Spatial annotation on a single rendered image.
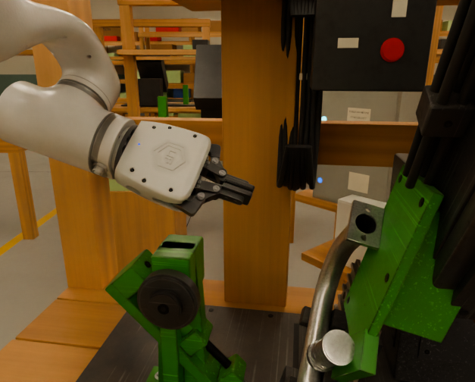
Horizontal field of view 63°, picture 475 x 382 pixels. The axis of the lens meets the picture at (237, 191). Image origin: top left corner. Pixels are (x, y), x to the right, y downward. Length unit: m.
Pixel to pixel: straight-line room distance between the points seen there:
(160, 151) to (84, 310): 0.53
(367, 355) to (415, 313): 0.07
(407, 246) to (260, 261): 0.47
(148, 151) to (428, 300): 0.36
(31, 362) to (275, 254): 0.50
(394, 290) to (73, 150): 0.40
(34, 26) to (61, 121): 0.11
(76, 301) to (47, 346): 0.15
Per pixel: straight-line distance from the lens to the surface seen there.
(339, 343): 0.48
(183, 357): 0.56
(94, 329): 0.88
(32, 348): 0.88
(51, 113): 0.53
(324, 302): 0.59
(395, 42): 0.65
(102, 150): 0.50
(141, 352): 0.77
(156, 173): 0.48
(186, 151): 0.50
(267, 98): 0.75
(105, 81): 0.57
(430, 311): 0.48
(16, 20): 0.45
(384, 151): 0.87
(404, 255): 0.42
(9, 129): 0.56
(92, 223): 0.93
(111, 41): 10.26
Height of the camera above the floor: 1.38
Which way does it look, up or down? 18 degrees down
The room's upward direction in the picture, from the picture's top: straight up
